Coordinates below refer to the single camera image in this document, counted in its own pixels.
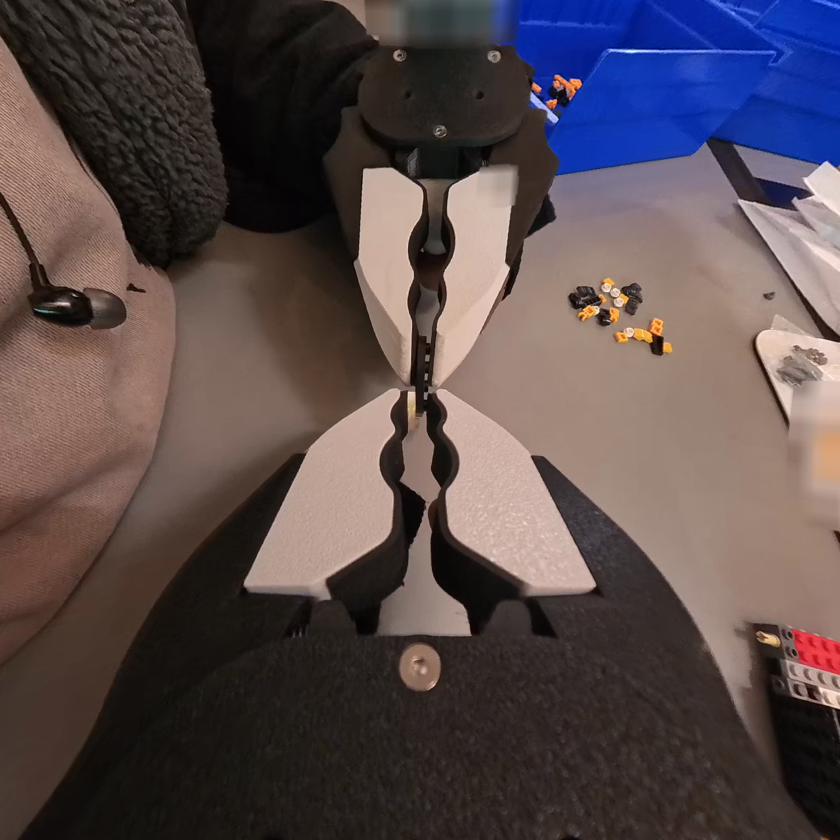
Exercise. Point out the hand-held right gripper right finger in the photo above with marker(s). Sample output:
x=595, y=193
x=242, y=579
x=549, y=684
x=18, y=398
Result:
x=512, y=518

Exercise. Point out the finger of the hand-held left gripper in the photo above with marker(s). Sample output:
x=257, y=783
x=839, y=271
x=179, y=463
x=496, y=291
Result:
x=472, y=275
x=384, y=262

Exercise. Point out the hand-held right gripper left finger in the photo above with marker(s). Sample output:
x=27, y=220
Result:
x=328, y=512

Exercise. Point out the heap of orange lego pieces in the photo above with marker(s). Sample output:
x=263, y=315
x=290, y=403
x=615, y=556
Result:
x=559, y=92

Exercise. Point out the white corner lego plate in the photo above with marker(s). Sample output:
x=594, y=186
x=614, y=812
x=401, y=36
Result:
x=413, y=413

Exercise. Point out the blue plastic bin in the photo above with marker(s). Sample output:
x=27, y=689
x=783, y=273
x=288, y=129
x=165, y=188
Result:
x=656, y=98
x=800, y=98

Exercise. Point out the person's left forearm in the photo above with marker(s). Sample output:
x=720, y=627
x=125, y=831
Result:
x=282, y=131

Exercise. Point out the pile of mixed small lego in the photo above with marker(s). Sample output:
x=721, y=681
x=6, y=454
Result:
x=584, y=296

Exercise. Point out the bag of dark lego parts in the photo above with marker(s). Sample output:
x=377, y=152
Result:
x=800, y=364

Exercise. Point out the partly built lego car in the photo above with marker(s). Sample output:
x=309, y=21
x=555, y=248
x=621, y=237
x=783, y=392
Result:
x=807, y=754

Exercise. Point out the beige sweatshirt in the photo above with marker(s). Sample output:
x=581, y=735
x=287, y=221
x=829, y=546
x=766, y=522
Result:
x=65, y=426

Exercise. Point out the black fleece jacket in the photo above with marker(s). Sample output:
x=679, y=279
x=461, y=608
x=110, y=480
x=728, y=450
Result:
x=131, y=98

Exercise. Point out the white tray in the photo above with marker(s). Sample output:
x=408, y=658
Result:
x=771, y=354

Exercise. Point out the white paper bags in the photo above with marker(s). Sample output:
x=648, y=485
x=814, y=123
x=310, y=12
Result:
x=800, y=236

